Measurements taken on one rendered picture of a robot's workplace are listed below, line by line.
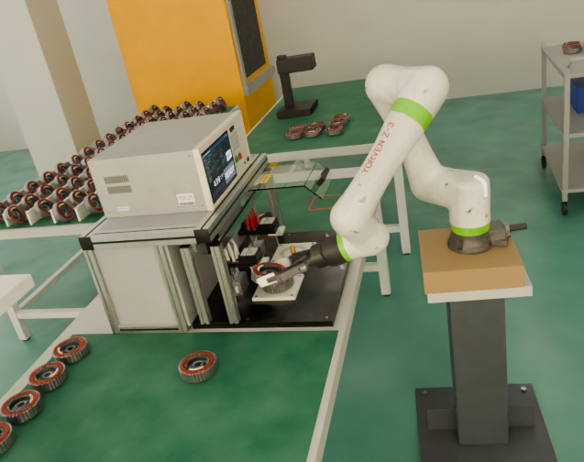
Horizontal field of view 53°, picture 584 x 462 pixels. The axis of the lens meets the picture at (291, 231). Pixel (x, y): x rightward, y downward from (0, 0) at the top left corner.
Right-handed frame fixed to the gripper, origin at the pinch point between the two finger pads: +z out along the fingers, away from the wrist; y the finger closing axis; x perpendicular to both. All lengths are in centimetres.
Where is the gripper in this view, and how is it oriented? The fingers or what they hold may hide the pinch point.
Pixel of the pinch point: (269, 273)
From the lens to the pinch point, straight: 184.2
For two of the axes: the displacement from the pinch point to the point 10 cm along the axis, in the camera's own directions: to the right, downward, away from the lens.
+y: 2.9, -3.4, 8.9
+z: -8.5, 3.3, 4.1
